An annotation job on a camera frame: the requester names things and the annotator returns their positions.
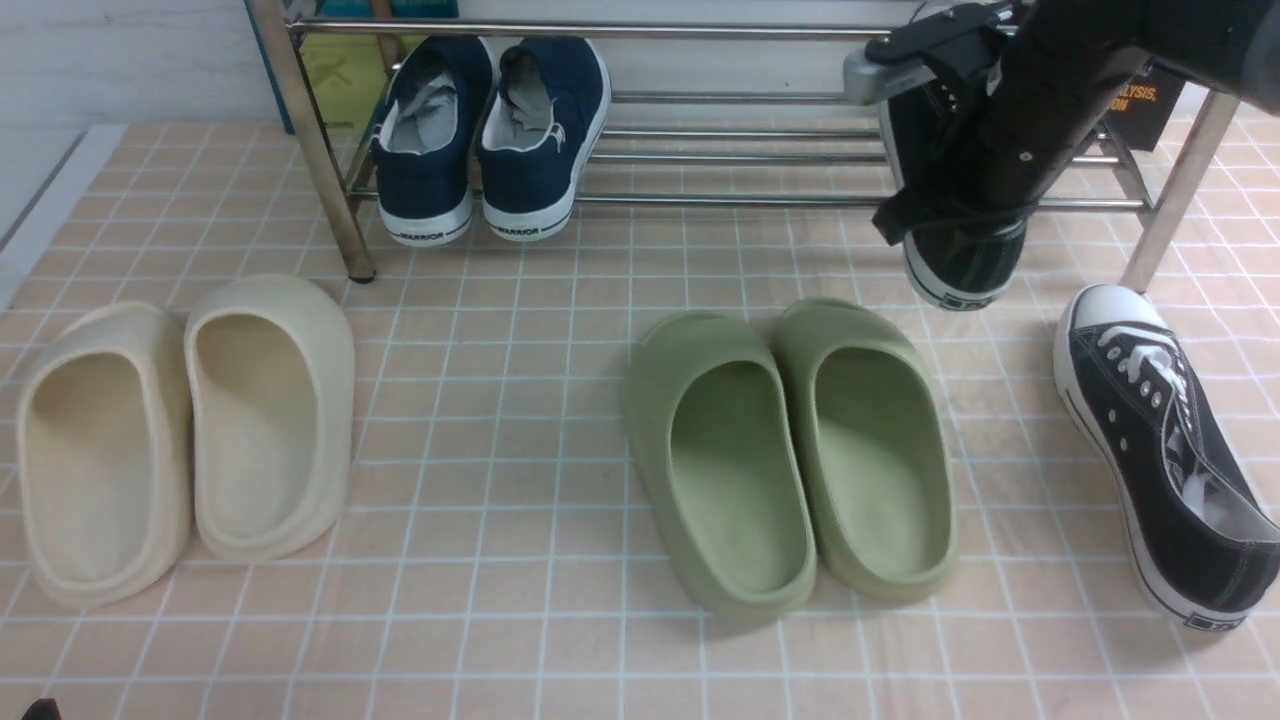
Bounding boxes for right navy canvas shoe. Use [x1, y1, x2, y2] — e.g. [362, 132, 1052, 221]
[476, 36, 612, 242]

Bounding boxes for right green foam slipper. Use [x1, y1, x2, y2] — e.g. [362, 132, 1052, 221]
[771, 297, 957, 603]

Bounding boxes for cream foam slipper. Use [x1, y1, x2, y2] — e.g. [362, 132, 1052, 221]
[15, 301, 193, 610]
[183, 274, 356, 562]

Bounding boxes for yellow green box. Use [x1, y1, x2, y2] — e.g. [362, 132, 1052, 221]
[300, 35, 390, 135]

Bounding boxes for left cream foam slipper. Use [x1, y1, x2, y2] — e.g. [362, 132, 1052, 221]
[15, 301, 193, 610]

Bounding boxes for navy canvas shoe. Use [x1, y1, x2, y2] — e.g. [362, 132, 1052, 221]
[371, 35, 495, 249]
[476, 36, 612, 242]

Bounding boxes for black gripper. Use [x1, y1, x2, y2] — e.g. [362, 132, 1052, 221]
[844, 3, 1012, 106]

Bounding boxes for black canvas sneaker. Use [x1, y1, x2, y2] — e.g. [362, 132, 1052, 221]
[879, 79, 1028, 313]
[1053, 284, 1279, 632]

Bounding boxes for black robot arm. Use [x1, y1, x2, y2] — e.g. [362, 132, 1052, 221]
[865, 1, 1279, 245]

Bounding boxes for black image processing book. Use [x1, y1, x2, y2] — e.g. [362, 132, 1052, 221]
[1103, 64, 1187, 152]

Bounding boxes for green foam slipper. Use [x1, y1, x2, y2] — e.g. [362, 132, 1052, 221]
[621, 313, 817, 626]
[771, 297, 957, 603]

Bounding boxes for right cream foam slipper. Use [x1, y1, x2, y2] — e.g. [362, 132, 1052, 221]
[183, 274, 356, 562]

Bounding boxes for left navy canvas shoe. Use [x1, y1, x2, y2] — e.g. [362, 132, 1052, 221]
[371, 35, 495, 249]

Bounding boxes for metal shoe rack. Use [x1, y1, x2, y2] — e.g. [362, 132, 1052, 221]
[244, 1, 1242, 292]

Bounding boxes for left green foam slipper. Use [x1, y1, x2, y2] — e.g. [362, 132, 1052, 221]
[621, 313, 817, 626]

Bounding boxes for checkered pink tablecloth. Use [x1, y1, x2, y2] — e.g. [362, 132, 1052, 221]
[3, 126, 1277, 719]

